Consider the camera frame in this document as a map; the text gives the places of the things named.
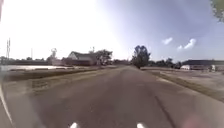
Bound tree beside house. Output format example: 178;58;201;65
95;49;114;66

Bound dark tree at road end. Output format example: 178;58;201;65
131;44;151;70

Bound house with pitched roof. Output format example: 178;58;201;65
51;50;101;67

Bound grey asphalt road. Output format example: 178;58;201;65
0;65;224;128

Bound distant trees by road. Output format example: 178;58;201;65
148;57;184;70

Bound robot's own part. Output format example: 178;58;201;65
136;122;147;128
69;122;80;128

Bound grass verge strip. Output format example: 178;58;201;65
0;65;118;96

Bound dry grass roadside strip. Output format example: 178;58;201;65
141;66;224;104

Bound pale flat field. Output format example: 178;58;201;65
0;64;69;72

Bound distant tree line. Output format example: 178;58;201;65
0;47;58;66

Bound low dark-roofed building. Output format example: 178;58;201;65
179;59;224;72

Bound utility pole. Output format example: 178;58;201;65
5;37;12;65

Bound large leafy roadside tree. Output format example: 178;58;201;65
209;0;224;23

